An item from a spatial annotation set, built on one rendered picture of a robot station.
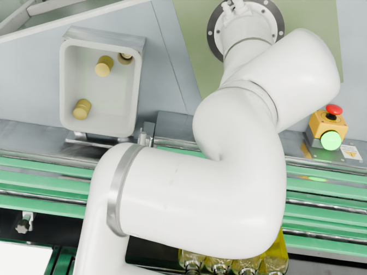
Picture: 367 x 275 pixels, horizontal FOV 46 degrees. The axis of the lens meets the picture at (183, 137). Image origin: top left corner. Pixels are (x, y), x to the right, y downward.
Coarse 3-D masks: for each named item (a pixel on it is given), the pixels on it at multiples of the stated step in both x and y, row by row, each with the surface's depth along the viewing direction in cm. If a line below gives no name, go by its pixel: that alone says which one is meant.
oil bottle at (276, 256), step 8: (280, 232) 95; (280, 240) 93; (272, 248) 91; (280, 248) 91; (264, 256) 89; (272, 256) 89; (280, 256) 89; (264, 264) 88; (272, 264) 88; (280, 264) 88; (288, 264) 89; (264, 272) 89; (280, 272) 88
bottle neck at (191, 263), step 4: (192, 260) 87; (188, 264) 86; (192, 264) 86; (196, 264) 86; (188, 268) 85; (192, 268) 85; (196, 268) 85; (188, 272) 84; (192, 272) 84; (196, 272) 84
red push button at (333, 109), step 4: (328, 104) 102; (332, 104) 102; (328, 108) 100; (332, 108) 100; (336, 108) 100; (340, 108) 101; (332, 112) 100; (336, 112) 99; (340, 112) 100; (332, 116) 101
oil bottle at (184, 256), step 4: (180, 252) 88; (184, 252) 87; (188, 252) 87; (192, 252) 87; (180, 256) 88; (184, 256) 87; (188, 256) 87; (192, 256) 87; (196, 256) 87; (200, 256) 87; (204, 256) 87; (180, 260) 88; (184, 260) 87; (188, 260) 87; (196, 260) 87; (200, 260) 87; (204, 260) 88; (180, 264) 89; (184, 264) 88; (200, 264) 88; (200, 268) 89
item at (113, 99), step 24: (72, 48) 95; (96, 48) 90; (120, 48) 89; (72, 72) 98; (120, 72) 100; (72, 96) 102; (96, 96) 104; (120, 96) 103; (72, 120) 102; (96, 120) 103; (120, 120) 105
